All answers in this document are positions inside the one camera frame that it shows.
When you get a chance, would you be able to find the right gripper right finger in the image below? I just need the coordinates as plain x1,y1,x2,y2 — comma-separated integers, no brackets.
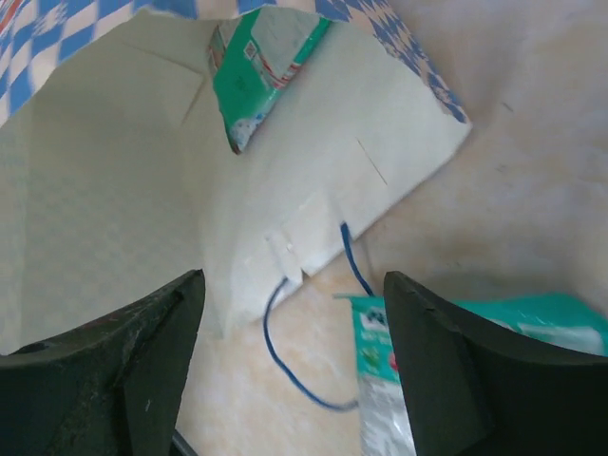
384,272,607,455

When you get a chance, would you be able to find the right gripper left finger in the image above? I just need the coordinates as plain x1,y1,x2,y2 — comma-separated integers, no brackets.
1,270,205,455

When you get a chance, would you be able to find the teal snack packet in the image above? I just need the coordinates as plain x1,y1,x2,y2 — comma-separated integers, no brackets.
207,7,331,154
335,293,607,455

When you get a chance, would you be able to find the blue checkered paper bag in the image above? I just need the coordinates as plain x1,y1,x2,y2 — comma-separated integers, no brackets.
1,1,471,354

